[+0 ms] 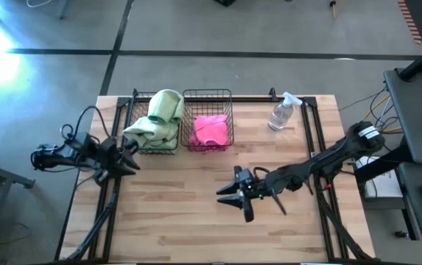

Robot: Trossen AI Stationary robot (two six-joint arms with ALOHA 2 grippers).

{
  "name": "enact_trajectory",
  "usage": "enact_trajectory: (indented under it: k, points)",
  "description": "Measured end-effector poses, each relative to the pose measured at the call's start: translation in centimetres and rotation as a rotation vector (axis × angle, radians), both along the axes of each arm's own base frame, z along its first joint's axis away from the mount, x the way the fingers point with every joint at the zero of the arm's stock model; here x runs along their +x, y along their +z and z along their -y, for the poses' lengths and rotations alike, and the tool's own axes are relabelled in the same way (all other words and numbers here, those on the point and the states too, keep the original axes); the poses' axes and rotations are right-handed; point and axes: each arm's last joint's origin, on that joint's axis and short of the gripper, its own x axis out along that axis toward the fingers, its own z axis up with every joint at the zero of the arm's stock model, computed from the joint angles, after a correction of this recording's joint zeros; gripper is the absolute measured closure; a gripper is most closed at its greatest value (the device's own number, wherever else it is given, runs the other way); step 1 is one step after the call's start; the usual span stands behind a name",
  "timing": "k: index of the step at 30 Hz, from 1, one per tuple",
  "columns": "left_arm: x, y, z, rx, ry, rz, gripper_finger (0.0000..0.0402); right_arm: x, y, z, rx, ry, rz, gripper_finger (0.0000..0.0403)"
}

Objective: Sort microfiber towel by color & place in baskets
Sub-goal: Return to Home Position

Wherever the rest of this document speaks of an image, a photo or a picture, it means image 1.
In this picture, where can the white box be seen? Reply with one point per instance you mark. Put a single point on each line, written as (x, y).
(382, 187)

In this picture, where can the small black caster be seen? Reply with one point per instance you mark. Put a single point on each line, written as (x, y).
(401, 234)

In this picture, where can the small hammer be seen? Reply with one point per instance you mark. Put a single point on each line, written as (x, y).
(333, 7)

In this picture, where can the black metal table frame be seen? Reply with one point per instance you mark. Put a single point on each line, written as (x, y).
(251, 99)

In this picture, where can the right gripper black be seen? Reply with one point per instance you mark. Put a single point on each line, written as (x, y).
(249, 184)

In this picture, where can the grey workstation desk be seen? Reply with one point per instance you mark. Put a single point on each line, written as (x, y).
(417, 121)

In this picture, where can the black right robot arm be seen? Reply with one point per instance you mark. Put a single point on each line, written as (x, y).
(328, 156)

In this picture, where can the clear plastic spray bottle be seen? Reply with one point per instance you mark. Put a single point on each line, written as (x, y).
(280, 116)

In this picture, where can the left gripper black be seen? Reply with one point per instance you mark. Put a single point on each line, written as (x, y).
(108, 154)

